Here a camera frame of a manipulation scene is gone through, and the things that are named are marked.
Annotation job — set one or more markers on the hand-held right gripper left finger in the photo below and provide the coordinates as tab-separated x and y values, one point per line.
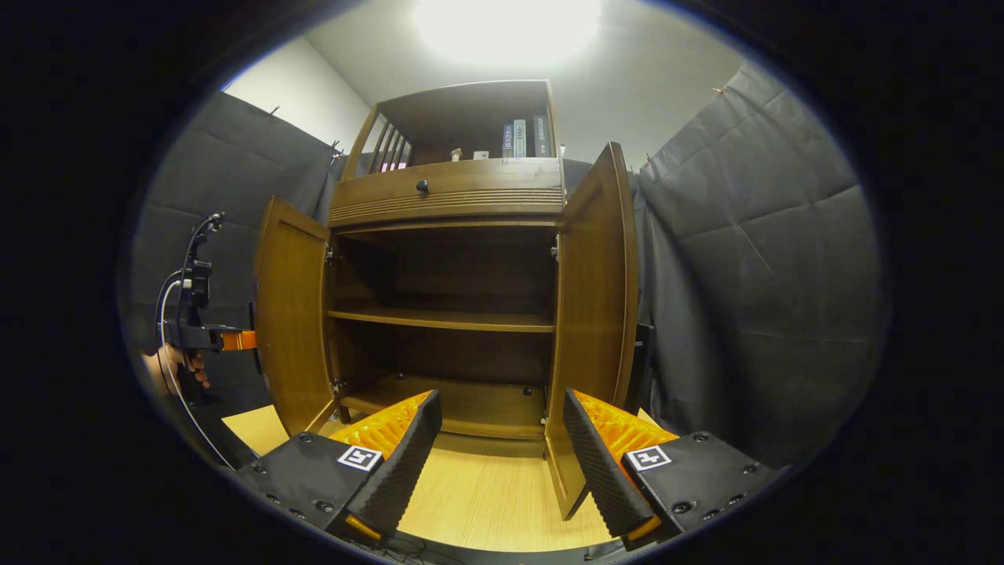
404	471

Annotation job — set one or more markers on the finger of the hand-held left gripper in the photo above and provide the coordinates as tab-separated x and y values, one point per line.
239	340

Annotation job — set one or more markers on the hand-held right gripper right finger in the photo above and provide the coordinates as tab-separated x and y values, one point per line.
600	471

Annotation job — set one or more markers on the wooden shoe cabinet door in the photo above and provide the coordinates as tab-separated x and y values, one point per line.
290	314
592	314

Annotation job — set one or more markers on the wooden double-door shoe cabinet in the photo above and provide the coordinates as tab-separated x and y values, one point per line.
447	319

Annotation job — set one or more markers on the wooden cabinet drawer black knob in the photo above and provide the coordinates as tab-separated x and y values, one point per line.
486	192

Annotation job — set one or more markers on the black backdrop cloth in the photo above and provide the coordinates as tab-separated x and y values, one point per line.
745	275

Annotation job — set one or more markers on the blue spine book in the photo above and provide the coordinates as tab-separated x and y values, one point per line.
507	140

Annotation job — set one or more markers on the large ceiling light panel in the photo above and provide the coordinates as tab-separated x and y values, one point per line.
506	30

